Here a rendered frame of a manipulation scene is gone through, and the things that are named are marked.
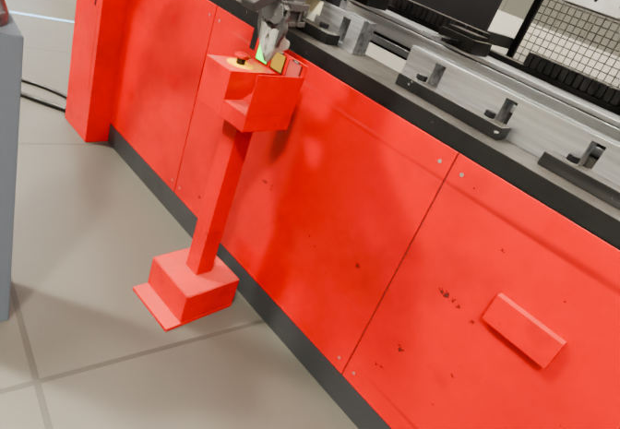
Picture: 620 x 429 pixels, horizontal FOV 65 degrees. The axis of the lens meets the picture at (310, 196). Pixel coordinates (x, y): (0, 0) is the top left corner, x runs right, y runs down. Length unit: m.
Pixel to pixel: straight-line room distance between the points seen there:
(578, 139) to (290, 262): 0.84
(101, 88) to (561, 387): 2.01
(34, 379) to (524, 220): 1.19
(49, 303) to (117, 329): 0.21
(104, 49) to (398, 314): 1.63
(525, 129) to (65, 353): 1.27
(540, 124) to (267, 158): 0.78
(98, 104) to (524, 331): 1.92
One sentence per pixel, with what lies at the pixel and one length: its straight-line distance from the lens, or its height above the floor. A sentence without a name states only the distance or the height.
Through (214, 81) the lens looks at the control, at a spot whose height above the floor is 0.73.
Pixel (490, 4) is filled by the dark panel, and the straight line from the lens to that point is 1.83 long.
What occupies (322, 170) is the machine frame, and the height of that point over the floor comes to 0.59.
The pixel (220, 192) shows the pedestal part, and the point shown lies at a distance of 1.39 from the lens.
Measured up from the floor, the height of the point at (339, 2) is 0.98.
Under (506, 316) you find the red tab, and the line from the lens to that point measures 1.11.
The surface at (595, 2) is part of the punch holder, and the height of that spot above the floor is 1.19.
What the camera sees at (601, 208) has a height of 0.87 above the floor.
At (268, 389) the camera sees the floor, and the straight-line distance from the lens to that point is 1.49.
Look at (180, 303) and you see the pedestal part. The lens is 1.53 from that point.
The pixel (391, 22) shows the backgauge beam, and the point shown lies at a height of 0.97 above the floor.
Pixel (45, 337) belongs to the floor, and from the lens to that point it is 1.51.
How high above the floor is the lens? 1.12
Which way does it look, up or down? 27 degrees down
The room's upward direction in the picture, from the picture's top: 21 degrees clockwise
